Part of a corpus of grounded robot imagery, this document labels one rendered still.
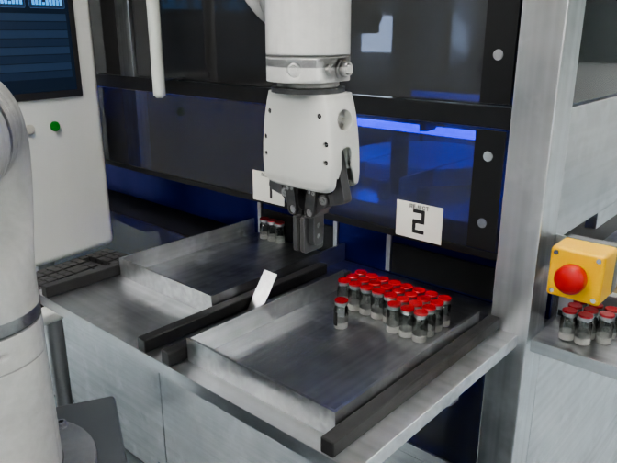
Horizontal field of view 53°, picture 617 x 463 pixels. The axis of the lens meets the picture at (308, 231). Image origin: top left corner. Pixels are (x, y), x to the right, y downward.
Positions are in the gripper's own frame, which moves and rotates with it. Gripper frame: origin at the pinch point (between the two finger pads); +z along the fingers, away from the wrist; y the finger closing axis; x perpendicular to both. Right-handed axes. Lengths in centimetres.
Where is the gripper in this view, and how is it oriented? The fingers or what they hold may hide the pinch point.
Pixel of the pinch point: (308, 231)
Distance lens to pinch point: 67.4
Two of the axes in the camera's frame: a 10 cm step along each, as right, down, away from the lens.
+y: -7.5, -2.0, 6.3
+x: -6.6, 2.3, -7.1
